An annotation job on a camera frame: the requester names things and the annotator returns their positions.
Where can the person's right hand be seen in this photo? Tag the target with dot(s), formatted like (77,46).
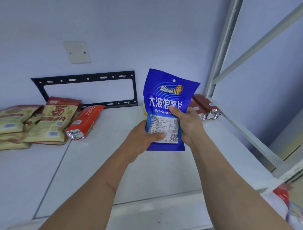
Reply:
(191,128)

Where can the person's left hand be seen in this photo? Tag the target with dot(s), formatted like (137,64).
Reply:
(137,139)

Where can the person's right thumb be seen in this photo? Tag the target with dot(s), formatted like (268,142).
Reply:
(179,113)

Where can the person's left thumb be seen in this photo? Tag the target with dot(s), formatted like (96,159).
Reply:
(156,137)

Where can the blue snack packet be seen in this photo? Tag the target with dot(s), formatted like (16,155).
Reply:
(165,99)

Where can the person's left forearm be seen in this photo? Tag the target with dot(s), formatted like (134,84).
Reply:
(94,189)

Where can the person's right forearm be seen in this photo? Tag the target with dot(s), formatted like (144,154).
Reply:
(232,189)

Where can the dark red biscuit roll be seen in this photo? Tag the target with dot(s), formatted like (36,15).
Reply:
(195,109)
(208,106)

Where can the yellow snack packet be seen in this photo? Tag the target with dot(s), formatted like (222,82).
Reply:
(144,111)

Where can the orange biscuit roll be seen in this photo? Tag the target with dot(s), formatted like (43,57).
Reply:
(84,120)

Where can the red snack packet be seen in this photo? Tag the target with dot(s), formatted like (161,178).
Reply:
(66,101)

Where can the tan snack packet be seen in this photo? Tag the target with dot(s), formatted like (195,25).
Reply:
(11,137)
(51,123)
(14,117)
(13,145)

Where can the red and white packet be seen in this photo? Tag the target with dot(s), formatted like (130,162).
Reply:
(281,196)

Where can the white metal shelf frame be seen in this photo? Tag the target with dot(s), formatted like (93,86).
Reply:
(227,59)

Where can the black wall mount bracket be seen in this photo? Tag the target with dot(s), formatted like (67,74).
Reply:
(94,77)

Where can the white wall plate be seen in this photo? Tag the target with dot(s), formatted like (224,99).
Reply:
(77,52)

